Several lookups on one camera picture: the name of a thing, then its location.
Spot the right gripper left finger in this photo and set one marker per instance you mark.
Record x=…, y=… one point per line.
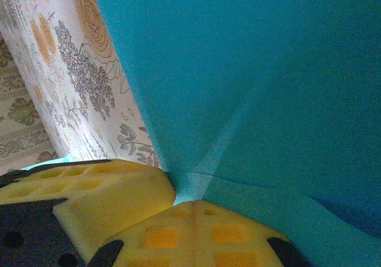
x=160, y=237

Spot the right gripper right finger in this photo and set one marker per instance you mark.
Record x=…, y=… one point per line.
x=229, y=234

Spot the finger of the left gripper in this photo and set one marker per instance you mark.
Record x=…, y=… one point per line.
x=104, y=189

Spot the blue paper sheet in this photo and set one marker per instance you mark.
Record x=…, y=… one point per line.
x=253, y=70

